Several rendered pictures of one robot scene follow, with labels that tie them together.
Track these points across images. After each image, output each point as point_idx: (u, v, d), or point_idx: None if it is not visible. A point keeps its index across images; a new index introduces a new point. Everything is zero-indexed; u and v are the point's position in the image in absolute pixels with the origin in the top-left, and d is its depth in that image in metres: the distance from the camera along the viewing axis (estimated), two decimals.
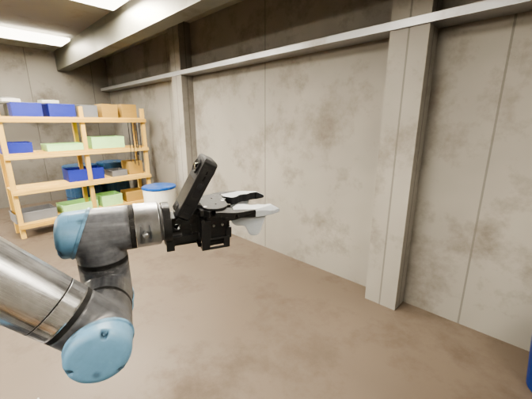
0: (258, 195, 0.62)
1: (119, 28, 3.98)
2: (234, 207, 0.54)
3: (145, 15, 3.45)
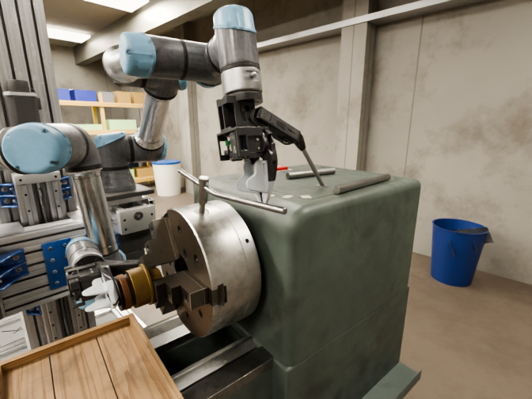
0: (264, 199, 0.59)
1: (135, 26, 4.86)
2: None
3: (158, 16, 4.33)
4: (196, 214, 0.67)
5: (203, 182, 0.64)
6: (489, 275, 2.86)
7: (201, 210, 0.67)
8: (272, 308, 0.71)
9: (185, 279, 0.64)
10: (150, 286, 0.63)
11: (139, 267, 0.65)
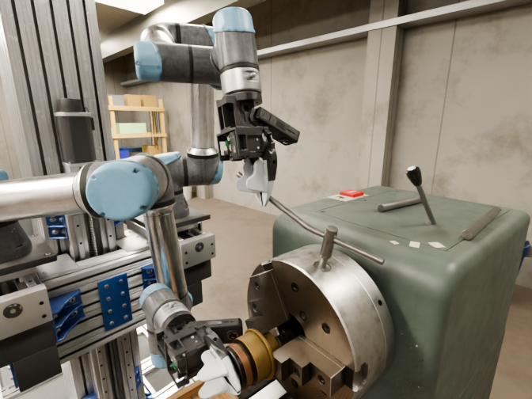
0: (264, 199, 0.59)
1: None
2: None
3: (173, 18, 4.22)
4: None
5: (328, 228, 0.55)
6: (526, 289, 2.75)
7: (321, 261, 0.57)
8: (400, 378, 0.60)
9: (310, 351, 0.53)
10: (271, 360, 0.52)
11: (252, 334, 0.55)
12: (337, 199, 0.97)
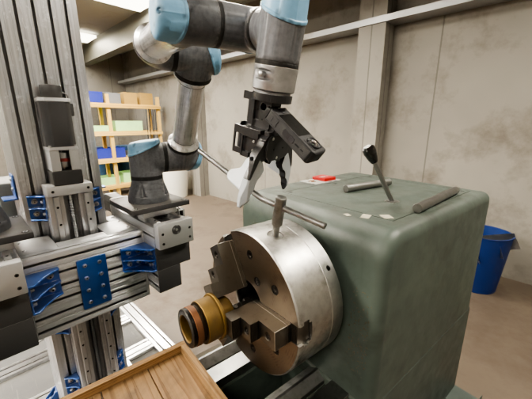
0: (283, 185, 0.64)
1: None
2: (262, 165, 0.53)
3: None
4: (278, 232, 0.62)
5: (279, 198, 0.58)
6: (512, 282, 2.78)
7: (274, 230, 0.61)
8: (351, 341, 0.63)
9: (261, 312, 0.57)
10: (223, 320, 0.56)
11: (208, 297, 0.58)
12: (309, 183, 1.01)
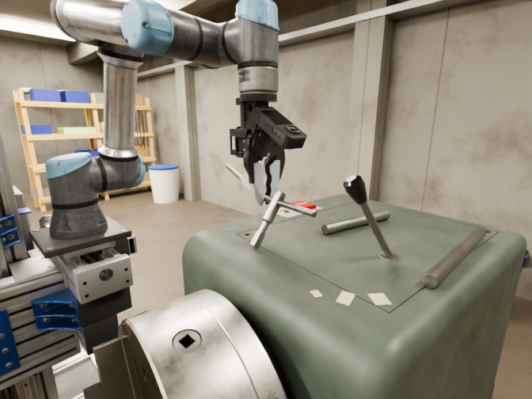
0: None
1: None
2: (259, 164, 0.56)
3: None
4: (195, 332, 0.36)
5: None
6: (524, 302, 2.53)
7: (262, 229, 0.57)
8: None
9: None
10: None
11: None
12: (279, 214, 0.76)
